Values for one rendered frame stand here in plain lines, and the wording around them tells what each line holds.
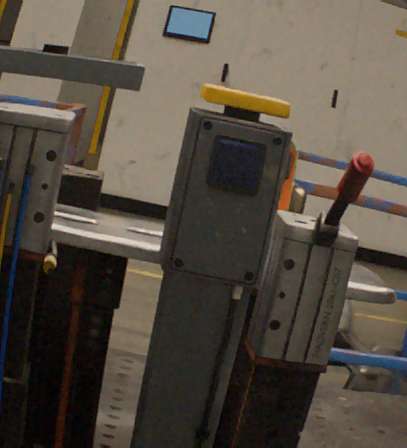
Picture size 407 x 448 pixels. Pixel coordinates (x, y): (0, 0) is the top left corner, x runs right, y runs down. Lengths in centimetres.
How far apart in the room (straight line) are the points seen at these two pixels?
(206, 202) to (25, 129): 21
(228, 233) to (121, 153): 821
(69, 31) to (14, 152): 804
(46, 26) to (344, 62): 221
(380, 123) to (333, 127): 37
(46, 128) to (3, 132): 4
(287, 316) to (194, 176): 23
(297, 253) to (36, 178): 22
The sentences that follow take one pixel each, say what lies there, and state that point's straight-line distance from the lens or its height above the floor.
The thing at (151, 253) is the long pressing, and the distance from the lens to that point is 119.
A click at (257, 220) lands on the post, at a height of 108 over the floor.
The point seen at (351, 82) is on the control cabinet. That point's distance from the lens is 914.
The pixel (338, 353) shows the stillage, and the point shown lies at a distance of 310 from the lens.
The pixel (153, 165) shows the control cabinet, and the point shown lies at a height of 35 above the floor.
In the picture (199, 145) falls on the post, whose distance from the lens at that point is 90.
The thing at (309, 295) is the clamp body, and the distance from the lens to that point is 109.
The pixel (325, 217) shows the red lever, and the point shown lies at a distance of 106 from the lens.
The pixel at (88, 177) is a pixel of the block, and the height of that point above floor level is 103.
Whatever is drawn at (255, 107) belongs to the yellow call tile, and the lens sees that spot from 91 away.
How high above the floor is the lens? 118
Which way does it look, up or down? 7 degrees down
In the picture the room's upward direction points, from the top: 12 degrees clockwise
